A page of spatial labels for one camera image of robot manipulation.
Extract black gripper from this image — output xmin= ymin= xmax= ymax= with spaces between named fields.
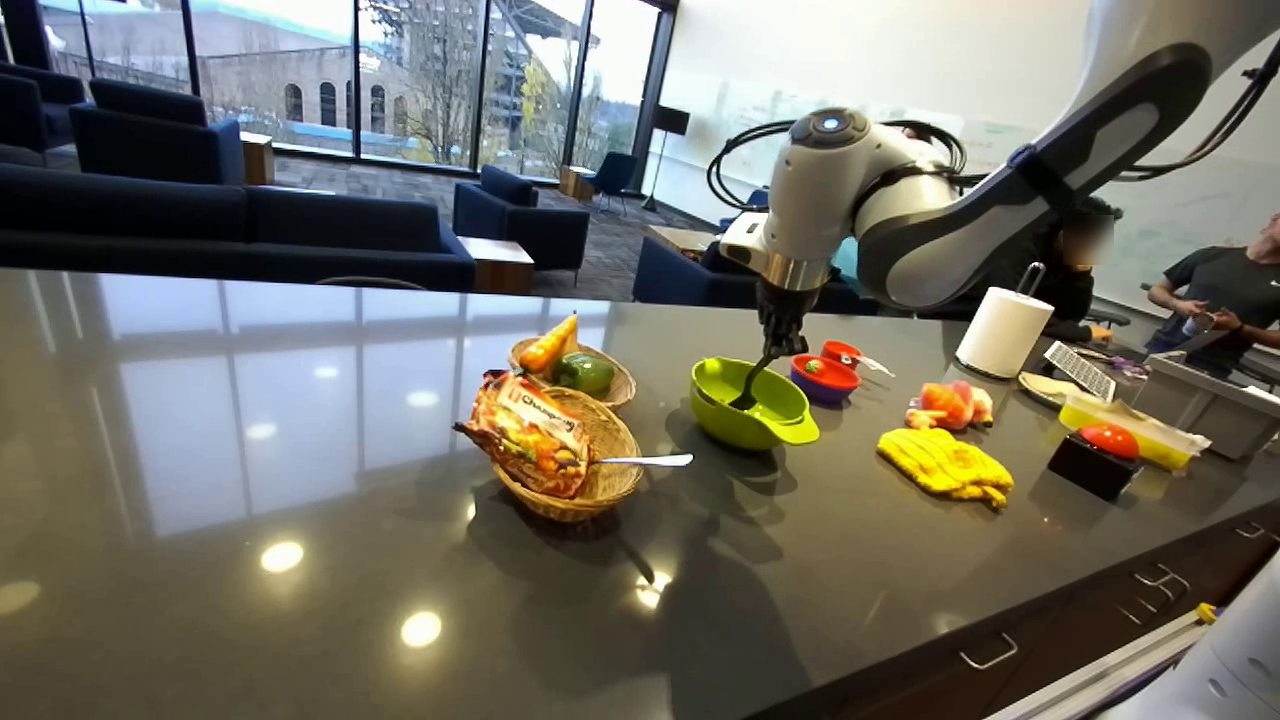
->
xmin=752 ymin=279 xmax=820 ymax=377

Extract red bowl blue rim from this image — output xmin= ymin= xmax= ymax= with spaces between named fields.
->
xmin=789 ymin=348 xmax=864 ymax=409

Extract lime green bowl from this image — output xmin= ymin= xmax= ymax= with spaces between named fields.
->
xmin=683 ymin=353 xmax=825 ymax=457

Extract silver spoon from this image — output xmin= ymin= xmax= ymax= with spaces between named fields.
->
xmin=592 ymin=449 xmax=696 ymax=473

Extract short dark blue sofa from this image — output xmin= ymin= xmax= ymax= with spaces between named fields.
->
xmin=628 ymin=234 xmax=764 ymax=313

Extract small wicker basket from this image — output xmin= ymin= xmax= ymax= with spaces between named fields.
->
xmin=503 ymin=330 xmax=639 ymax=412

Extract pink orange plush toy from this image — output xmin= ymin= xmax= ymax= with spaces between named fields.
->
xmin=901 ymin=377 xmax=1000 ymax=437

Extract green toy fruit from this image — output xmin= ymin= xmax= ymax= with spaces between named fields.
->
xmin=556 ymin=348 xmax=620 ymax=400

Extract yellow cloth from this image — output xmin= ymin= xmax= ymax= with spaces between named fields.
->
xmin=873 ymin=425 xmax=1014 ymax=512

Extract white paper towel roll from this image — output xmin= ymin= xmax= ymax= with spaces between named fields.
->
xmin=950 ymin=279 xmax=1056 ymax=385

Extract yellow toy fruit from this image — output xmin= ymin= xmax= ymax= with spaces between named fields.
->
xmin=515 ymin=313 xmax=583 ymax=385

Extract large wicker basket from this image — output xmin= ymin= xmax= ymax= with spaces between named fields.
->
xmin=475 ymin=377 xmax=648 ymax=526

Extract dark blue armchair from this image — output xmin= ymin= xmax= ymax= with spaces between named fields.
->
xmin=452 ymin=162 xmax=592 ymax=272
xmin=588 ymin=149 xmax=639 ymax=201
xmin=64 ymin=77 xmax=248 ymax=188

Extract toy sandwich food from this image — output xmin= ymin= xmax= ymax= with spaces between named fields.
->
xmin=452 ymin=368 xmax=592 ymax=504

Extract black speaker on stand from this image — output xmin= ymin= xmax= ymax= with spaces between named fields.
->
xmin=644 ymin=101 xmax=696 ymax=203

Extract low side table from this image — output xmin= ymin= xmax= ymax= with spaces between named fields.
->
xmin=452 ymin=230 xmax=538 ymax=296

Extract white label card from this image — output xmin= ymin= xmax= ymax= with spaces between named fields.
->
xmin=1040 ymin=335 xmax=1119 ymax=409

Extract person in black clothes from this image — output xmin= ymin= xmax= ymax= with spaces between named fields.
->
xmin=1023 ymin=196 xmax=1129 ymax=353

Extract red ball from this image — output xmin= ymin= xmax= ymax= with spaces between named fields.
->
xmin=1076 ymin=421 xmax=1142 ymax=467

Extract yellow plastic container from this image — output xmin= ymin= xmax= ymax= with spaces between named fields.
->
xmin=1056 ymin=390 xmax=1216 ymax=474

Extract grey bin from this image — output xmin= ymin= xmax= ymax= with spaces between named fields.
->
xmin=1117 ymin=348 xmax=1280 ymax=464

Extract man in dark shirt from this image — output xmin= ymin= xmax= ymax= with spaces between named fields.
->
xmin=1142 ymin=207 xmax=1280 ymax=377

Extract white paper stack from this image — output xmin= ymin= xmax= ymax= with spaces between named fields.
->
xmin=983 ymin=557 xmax=1280 ymax=720

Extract small wooden table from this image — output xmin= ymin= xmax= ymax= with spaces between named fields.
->
xmin=237 ymin=126 xmax=274 ymax=188

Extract long dark blue sofa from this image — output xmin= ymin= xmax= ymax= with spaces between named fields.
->
xmin=0 ymin=155 xmax=475 ymax=296

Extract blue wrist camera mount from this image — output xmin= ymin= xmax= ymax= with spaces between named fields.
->
xmin=828 ymin=230 xmax=864 ymax=285

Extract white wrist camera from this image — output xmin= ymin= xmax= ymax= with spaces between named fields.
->
xmin=717 ymin=212 xmax=771 ymax=258

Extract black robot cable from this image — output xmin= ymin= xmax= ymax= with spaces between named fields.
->
xmin=698 ymin=37 xmax=1280 ymax=215

